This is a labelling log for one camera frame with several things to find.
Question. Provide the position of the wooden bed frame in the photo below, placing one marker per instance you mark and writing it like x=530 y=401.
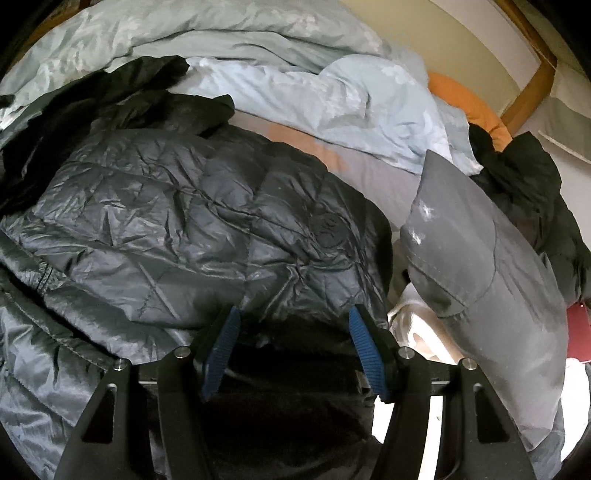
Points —
x=531 y=87

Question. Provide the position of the light blue duvet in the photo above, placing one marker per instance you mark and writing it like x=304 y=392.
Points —
x=346 y=97

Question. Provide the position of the dark red flat object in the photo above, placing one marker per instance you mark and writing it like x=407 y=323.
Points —
x=581 y=332

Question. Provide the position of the cream cloth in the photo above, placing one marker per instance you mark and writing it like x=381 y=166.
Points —
x=415 y=323

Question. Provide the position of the black puffer jacket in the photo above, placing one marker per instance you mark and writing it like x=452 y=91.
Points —
x=161 y=221

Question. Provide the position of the orange pillow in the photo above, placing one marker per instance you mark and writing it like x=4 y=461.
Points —
x=466 y=99

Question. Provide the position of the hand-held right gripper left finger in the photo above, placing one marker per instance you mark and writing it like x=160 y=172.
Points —
x=221 y=350

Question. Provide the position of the grey folded clothing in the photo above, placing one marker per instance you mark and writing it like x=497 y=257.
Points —
x=485 y=286

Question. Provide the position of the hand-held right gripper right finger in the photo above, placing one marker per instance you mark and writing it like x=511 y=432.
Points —
x=367 y=350

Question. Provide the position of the black fur hood jacket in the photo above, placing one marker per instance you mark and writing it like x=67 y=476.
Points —
x=545 y=207

